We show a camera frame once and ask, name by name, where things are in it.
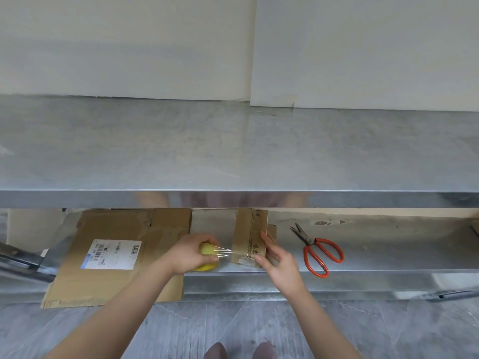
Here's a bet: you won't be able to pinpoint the person's left hand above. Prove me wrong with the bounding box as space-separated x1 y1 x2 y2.
165 233 222 275

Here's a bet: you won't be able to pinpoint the person's right hand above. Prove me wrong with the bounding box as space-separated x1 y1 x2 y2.
254 231 306 294

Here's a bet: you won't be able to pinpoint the yellow tape dispenser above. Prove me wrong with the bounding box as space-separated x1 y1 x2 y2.
194 242 233 272

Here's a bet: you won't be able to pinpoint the small brown cardboard box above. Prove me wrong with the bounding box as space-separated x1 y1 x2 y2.
231 208 278 268

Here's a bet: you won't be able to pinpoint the person's right forearm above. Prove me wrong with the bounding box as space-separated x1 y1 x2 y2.
274 282 364 359

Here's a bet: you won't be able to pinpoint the person's left forearm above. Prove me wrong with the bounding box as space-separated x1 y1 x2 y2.
44 255 184 359

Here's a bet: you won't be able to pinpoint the person's right shoe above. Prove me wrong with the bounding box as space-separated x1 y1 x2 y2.
252 339 278 359

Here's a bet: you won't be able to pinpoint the person's shoe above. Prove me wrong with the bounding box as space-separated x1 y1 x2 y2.
204 342 227 359
252 339 278 359

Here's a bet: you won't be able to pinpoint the flattened brown cardboard box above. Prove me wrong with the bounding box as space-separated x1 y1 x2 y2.
40 208 192 309

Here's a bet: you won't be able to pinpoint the white shipping label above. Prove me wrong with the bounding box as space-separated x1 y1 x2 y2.
80 239 142 270

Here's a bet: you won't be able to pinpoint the stainless steel table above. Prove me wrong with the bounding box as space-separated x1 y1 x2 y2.
0 94 479 304

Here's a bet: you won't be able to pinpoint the person's left shoe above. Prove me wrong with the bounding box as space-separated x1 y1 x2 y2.
204 342 227 359

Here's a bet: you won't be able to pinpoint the white board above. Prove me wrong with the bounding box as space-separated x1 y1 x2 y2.
7 209 65 255

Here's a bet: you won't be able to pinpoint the red-handled scissors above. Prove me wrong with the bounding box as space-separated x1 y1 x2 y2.
289 223 344 279

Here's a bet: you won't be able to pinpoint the grey metal bracket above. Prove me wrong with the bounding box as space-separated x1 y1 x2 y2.
0 241 57 284

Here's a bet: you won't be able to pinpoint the dark metal bracket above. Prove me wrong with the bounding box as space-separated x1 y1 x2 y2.
426 290 479 302

